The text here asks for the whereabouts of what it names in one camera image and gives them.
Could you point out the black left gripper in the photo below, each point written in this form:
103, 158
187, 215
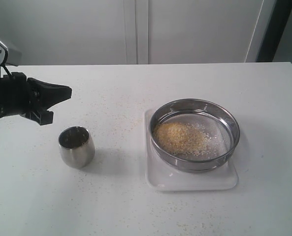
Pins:
29, 97

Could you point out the stainless steel cup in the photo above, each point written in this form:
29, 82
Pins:
77, 147

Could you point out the yellow and white grains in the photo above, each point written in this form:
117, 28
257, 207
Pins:
181, 138

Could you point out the round stainless steel sieve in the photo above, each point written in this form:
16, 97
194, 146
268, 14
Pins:
209, 117

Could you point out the clear square glass tray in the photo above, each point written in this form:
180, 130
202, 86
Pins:
164, 178

